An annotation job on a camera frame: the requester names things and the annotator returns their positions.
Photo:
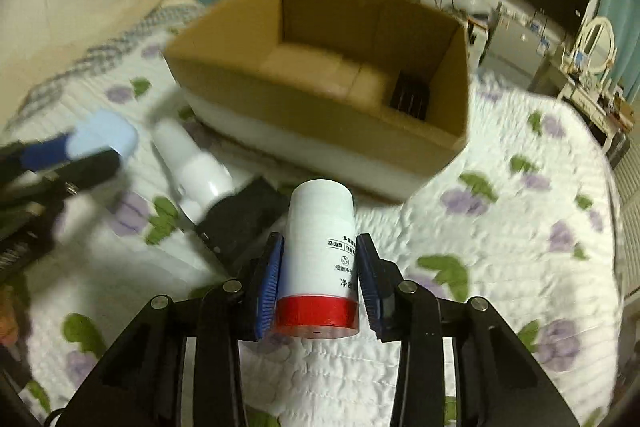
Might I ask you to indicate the white dressing table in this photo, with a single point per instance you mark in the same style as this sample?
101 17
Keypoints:
608 116

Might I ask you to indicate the white spray bottle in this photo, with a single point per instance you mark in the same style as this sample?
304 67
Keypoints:
197 175

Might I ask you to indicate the silver mini fridge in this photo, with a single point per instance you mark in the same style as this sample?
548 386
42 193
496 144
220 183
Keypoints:
512 52

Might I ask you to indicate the cream pillow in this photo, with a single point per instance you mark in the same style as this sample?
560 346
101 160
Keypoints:
60 36

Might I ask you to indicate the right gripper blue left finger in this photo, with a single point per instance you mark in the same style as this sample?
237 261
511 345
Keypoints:
267 283

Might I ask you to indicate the black remote in box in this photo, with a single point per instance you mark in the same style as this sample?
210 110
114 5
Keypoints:
411 96

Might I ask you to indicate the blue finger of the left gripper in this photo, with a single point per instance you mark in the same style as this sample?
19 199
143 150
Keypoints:
42 155

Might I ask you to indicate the light blue earbud case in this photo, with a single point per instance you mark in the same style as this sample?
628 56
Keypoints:
103 130

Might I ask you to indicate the white bottle red cap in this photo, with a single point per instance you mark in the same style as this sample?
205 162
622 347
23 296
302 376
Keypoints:
318 288

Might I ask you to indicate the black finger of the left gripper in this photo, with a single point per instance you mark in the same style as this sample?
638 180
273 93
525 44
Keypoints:
85 173

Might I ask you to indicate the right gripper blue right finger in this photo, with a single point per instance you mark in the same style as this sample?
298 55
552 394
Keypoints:
368 264

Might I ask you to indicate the black power adapter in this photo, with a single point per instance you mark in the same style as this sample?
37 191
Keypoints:
235 223

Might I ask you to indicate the brown cardboard box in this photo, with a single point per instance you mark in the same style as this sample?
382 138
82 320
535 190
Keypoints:
310 81

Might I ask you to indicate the white oval vanity mirror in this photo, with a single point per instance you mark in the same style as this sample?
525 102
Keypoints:
595 50

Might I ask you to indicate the teal window curtain right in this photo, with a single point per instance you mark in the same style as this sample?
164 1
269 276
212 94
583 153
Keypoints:
624 16

